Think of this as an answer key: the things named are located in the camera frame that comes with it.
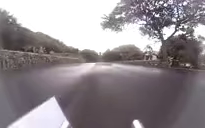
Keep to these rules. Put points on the low stone wall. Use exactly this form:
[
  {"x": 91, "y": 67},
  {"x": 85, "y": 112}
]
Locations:
[{"x": 26, "y": 59}]

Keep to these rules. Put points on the large spreading tree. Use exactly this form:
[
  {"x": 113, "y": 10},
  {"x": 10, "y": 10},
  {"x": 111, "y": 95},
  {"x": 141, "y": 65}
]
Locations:
[{"x": 163, "y": 20}]

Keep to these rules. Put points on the distant bushy trees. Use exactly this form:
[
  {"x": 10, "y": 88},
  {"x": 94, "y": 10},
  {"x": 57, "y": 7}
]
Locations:
[{"x": 123, "y": 53}]

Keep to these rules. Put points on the dark asphalt road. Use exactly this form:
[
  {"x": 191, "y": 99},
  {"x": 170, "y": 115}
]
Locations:
[{"x": 116, "y": 90}]

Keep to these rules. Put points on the wooded hillside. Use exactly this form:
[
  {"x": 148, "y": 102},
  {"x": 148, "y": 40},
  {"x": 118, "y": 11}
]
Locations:
[{"x": 20, "y": 36}]

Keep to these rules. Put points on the dark bush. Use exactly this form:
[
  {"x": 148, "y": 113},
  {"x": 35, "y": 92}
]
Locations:
[{"x": 185, "y": 51}]

